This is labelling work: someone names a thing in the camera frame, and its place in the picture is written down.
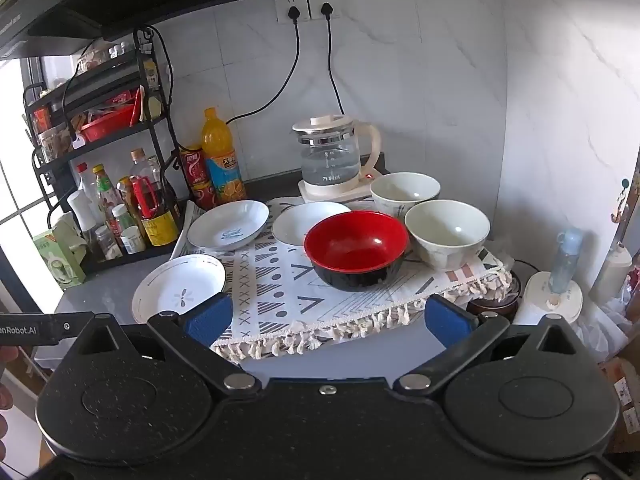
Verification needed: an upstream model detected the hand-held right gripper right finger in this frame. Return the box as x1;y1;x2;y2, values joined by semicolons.
392;294;577;395

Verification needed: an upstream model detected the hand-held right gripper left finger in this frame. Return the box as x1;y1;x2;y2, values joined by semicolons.
74;292;262;394

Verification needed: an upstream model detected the white plate with grey flower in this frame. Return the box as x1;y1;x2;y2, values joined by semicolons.
131;253;227;325

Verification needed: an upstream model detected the white bowl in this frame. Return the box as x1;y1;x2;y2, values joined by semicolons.
370;172;442;221
404;199;491;272

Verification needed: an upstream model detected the white plate with blue print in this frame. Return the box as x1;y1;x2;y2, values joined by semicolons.
187;200;271;252

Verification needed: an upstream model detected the red and black bowl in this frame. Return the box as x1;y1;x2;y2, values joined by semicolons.
303;211;412;293

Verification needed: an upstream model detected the plain white plate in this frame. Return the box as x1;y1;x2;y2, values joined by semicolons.
271;202;353;248

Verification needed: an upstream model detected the person's left hand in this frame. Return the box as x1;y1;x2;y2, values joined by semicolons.
0;346;17;467

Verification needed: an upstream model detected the brown pot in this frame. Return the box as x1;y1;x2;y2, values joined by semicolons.
465;270;522;319

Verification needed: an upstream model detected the green cardboard box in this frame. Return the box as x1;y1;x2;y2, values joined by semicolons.
33;229;87;291

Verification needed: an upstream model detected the patterned fringed cloth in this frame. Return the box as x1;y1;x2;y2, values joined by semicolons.
170;195;514;364

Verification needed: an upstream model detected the yellow label jar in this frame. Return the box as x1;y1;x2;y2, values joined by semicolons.
142;209;180;247

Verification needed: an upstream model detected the small jar with white lid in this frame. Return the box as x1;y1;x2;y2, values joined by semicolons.
94;224;124;262
121;225;147;255

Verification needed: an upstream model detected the white plastic bottle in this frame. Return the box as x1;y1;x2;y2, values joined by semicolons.
67;189;99;232

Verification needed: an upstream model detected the pale blue bottle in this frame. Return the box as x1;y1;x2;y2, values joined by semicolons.
548;227;585;296

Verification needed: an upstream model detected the white plastic bag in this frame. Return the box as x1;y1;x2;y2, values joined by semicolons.
574;294;637;363

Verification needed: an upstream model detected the orange juice bottle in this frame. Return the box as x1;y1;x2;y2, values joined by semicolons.
201;107;248;206

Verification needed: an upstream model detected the sauce bottle with yellow cap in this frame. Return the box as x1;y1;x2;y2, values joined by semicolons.
92;163;124;213

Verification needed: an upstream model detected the cream kettle base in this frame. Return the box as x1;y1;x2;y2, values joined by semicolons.
298;169;386;205

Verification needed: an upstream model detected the black metal shelf rack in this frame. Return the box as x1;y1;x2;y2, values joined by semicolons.
22;25;184;277

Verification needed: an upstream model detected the hanging ornament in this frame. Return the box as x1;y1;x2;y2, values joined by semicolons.
610;177;632;224

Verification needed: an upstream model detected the red plastic basket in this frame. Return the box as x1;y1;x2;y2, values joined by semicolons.
80;104;137;144

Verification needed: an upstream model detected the clear bottle with red handle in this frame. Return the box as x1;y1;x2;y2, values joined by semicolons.
128;148;167;222

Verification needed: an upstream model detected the glass kettle with cream handle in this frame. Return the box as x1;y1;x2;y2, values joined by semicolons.
292;115;383;187

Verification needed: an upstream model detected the black plug with cable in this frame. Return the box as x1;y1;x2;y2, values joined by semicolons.
226;6;301;126
320;2;346;116

